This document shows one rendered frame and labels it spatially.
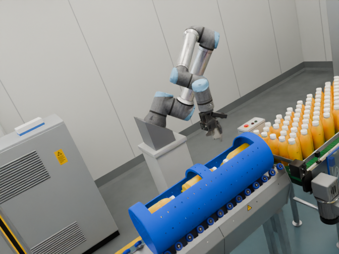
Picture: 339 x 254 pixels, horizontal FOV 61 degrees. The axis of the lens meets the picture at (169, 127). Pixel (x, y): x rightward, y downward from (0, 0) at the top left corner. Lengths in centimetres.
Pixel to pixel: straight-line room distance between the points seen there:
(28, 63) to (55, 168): 160
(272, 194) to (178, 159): 83
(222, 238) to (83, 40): 319
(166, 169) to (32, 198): 132
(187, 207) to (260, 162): 53
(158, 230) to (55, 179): 169
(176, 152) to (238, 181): 83
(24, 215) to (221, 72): 375
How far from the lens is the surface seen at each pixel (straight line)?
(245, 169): 172
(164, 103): 232
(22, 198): 303
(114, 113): 434
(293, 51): 660
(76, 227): 325
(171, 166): 240
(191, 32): 212
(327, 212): 213
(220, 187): 162
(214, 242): 175
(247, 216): 186
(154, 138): 229
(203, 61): 222
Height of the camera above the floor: 209
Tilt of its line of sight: 22 degrees down
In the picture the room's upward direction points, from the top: 20 degrees counter-clockwise
